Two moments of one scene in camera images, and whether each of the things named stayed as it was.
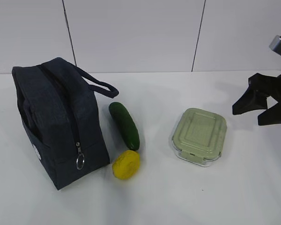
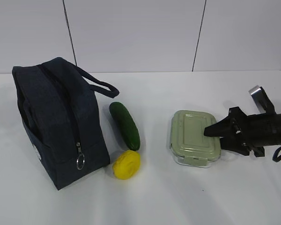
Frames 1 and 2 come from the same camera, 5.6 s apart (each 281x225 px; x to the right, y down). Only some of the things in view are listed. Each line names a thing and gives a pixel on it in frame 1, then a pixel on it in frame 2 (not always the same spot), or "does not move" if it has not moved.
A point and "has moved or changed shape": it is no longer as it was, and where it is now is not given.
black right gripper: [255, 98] -> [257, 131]
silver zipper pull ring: [80, 161] does not move
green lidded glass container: [199, 136] has moved or changed shape
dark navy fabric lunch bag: [61, 118] does not move
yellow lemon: [126, 164] does not move
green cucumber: [126, 124] does not move
